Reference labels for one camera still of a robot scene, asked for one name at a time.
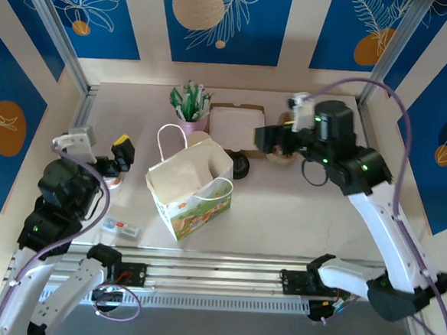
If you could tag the small white creamer pot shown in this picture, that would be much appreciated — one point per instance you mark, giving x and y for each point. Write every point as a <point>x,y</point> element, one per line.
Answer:
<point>113,182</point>

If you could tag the brown pulp cup carrier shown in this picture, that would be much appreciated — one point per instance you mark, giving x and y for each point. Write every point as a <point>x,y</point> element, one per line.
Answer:
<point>281,160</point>

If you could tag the white printed paper bag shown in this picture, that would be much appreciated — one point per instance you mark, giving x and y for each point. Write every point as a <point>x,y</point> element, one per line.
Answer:
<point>191,188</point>

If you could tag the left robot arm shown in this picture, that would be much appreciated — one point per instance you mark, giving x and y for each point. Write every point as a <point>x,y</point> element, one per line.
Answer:
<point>77,284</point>

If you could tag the black plastic cup lid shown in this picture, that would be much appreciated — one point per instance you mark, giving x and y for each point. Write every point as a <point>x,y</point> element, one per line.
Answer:
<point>242,167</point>

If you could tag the white paper napkin stack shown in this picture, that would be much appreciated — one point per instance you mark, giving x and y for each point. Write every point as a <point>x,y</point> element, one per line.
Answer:
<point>230,126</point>

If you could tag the shallow cardboard box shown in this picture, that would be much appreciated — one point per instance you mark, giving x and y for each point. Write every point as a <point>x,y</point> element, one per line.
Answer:
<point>235,105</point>

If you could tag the white paper cup green band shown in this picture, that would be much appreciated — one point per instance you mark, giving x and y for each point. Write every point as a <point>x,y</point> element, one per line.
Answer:
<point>200,137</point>

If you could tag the green white wrapped straw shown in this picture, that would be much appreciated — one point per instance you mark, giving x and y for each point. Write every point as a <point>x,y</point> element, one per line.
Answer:
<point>189,96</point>
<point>199,97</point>
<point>206,105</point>
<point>176,101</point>

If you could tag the pink straw holder cup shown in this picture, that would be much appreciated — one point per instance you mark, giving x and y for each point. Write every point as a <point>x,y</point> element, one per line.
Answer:
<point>192,126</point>

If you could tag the small controller board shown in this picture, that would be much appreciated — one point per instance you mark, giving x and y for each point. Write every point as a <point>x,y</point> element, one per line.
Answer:
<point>109,290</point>
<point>325,307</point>

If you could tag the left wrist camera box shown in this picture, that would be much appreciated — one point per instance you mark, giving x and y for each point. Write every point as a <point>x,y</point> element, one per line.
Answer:
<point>79,142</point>

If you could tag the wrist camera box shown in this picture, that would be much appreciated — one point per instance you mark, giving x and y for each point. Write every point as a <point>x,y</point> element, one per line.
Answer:
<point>79,142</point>
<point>302,113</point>

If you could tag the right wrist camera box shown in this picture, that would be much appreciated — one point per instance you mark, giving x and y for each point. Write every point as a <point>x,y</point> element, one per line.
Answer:
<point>302,113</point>

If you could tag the aluminium frame post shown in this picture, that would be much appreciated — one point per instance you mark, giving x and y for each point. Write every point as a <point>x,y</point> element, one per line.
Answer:
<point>63,41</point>
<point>392,56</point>

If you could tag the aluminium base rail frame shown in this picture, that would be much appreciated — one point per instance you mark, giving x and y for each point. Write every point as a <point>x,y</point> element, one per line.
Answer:
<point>216,274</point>

